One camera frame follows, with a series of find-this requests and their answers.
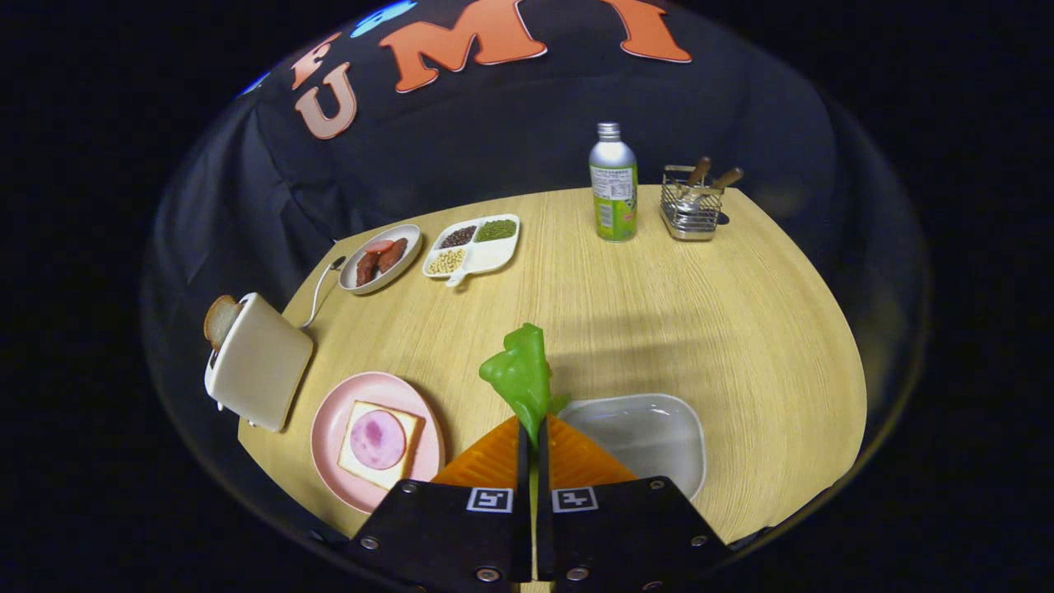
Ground white rectangular plate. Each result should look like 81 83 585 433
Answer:
558 394 707 502

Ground rounded toast slice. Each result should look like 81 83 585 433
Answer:
203 295 243 351

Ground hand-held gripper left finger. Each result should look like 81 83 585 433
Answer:
344 415 533 586

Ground silver bottle green label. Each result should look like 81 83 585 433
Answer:
589 123 639 243

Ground pink ham slice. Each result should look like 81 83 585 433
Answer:
350 409 408 470

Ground metal wire utensil basket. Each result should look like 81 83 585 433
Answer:
660 165 725 241

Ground white round plate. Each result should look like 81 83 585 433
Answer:
338 224 423 296

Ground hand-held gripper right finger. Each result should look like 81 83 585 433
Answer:
535 413 735 589

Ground white toaster cable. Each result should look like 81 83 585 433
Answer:
298 257 347 329

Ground green lettuce leaf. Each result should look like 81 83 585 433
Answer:
479 323 571 516

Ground pink round plate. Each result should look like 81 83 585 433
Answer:
310 371 446 515

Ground white divided dish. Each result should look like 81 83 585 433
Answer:
422 214 521 287

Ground white toaster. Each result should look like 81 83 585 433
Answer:
203 292 315 433

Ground square white bread slice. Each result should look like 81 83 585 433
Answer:
338 400 427 492

